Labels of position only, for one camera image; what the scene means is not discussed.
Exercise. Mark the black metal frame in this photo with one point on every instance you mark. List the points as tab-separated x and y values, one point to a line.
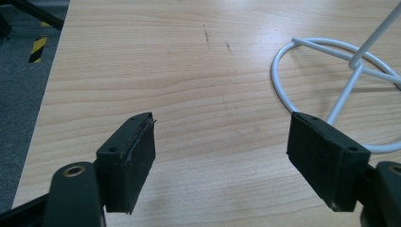
34	14

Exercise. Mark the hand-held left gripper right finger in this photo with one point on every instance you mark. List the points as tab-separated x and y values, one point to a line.
324	164

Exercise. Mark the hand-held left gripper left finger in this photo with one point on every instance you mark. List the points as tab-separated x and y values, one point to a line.
126	170

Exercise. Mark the yellow black hazard tape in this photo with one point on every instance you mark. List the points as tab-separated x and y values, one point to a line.
38	48

